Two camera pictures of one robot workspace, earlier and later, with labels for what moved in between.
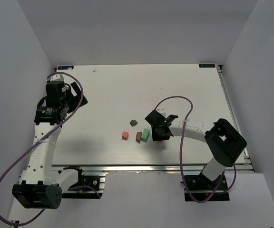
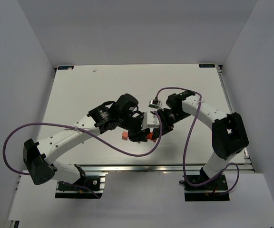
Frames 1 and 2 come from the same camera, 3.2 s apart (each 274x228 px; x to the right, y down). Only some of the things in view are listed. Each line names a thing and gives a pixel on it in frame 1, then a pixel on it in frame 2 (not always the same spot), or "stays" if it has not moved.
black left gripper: (73, 100) to (135, 132)
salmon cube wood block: (125, 135) stays
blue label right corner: (206, 65) stays
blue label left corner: (65, 67) stays
